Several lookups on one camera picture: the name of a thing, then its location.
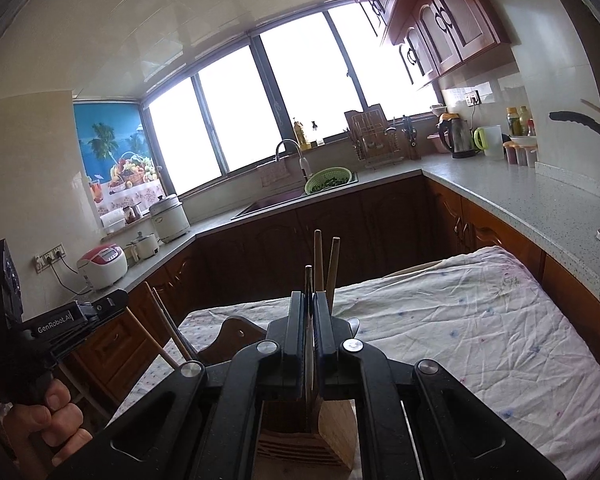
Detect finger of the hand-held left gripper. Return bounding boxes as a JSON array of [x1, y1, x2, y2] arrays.
[[75, 289, 131, 328]]

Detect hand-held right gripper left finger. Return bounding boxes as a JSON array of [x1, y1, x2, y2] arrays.
[[47, 290, 313, 480]]

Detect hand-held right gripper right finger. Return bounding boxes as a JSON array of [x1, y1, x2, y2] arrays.
[[312, 290, 568, 480]]

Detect wooden chopstick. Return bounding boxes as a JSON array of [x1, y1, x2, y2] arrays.
[[151, 287, 202, 362], [124, 306, 182, 369], [143, 282, 193, 363], [327, 237, 342, 307], [313, 230, 324, 295]]

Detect wooden utensil holder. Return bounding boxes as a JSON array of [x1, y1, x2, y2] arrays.
[[200, 316, 361, 473]]

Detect person's left hand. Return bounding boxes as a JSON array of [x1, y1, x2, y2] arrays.
[[2, 377, 94, 466]]

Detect red white rice cooker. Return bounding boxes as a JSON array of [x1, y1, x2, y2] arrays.
[[76, 242, 129, 291]]

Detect small white cooker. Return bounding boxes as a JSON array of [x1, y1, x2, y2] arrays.
[[127, 231, 161, 262]]

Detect white paper roll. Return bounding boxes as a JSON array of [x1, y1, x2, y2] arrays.
[[101, 208, 127, 235]]

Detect large white rice cooker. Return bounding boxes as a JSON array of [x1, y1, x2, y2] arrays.
[[149, 195, 191, 244]]

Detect wooden lower cabinets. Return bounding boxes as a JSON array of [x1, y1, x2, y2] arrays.
[[72, 174, 600, 411]]

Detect wooden cabinets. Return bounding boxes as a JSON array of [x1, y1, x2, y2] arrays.
[[72, 174, 600, 411], [342, 0, 512, 92]]

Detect kitchen sink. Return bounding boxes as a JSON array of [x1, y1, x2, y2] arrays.
[[230, 175, 362, 221]]

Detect floral tablecloth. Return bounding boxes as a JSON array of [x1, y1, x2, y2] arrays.
[[115, 246, 600, 480]]

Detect green colander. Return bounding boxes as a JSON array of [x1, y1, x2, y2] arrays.
[[304, 168, 354, 196]]

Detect dish cloth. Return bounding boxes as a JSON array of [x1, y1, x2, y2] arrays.
[[256, 160, 294, 189]]

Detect metal faucet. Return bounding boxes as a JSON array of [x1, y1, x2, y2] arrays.
[[275, 139, 311, 184]]

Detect yellow oil bottle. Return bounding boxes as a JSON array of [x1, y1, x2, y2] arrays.
[[292, 117, 313, 151]]

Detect dish rack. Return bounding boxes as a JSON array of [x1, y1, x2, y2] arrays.
[[344, 104, 406, 170]]

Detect electric kettle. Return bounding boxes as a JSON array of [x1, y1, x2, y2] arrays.
[[437, 114, 481, 160]]

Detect window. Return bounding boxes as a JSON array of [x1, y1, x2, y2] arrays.
[[142, 2, 444, 196]]

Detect speckled kitchen countertop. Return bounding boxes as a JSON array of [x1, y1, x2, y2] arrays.
[[90, 152, 600, 313]]

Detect green white pitcher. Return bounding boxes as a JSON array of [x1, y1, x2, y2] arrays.
[[474, 125, 504, 161]]

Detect group of seasoning bottles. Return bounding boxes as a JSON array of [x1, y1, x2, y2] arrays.
[[502, 105, 539, 169]]

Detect wooden upper cabinets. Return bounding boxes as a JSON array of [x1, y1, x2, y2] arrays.
[[342, 0, 512, 92]]

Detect rice cooker power cord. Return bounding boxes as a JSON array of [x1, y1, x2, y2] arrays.
[[49, 259, 92, 297]]

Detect wall power strip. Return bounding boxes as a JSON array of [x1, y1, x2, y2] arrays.
[[34, 244, 66, 274]]

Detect fruit wall poster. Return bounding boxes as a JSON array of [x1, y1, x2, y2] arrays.
[[73, 101, 166, 221]]

